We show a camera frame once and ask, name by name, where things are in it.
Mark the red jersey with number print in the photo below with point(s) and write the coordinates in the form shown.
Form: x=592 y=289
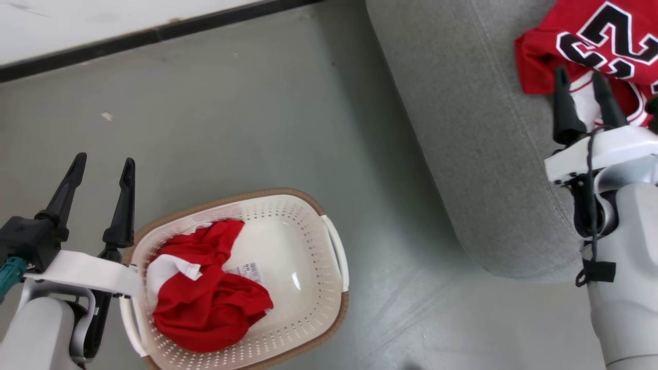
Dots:
x=545 y=51

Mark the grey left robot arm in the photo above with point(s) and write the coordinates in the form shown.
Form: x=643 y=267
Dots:
x=36 y=334

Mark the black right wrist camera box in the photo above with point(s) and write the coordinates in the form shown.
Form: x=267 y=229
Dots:
x=653 y=115

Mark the grey fabric cushion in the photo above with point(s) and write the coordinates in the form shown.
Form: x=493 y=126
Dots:
x=462 y=128

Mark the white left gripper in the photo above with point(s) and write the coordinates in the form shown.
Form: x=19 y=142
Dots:
x=87 y=272

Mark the white barcode label sticker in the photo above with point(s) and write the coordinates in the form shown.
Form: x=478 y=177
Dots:
x=249 y=270

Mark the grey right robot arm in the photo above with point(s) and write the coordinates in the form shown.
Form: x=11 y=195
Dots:
x=632 y=267

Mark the small white paper scrap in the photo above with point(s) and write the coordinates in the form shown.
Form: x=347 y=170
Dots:
x=107 y=116

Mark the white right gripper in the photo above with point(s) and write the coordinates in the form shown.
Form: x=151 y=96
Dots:
x=617 y=149

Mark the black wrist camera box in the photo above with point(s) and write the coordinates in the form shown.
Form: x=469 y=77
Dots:
x=653 y=115
x=25 y=241

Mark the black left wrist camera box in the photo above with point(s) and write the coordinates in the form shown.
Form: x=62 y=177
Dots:
x=25 y=241

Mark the cream perforated laundry basket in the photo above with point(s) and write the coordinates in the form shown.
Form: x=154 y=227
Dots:
x=288 y=246

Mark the red and white garment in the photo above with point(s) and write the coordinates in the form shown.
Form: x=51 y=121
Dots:
x=205 y=308

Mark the black baseboard strip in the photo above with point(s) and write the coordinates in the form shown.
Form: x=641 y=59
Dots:
x=103 y=46

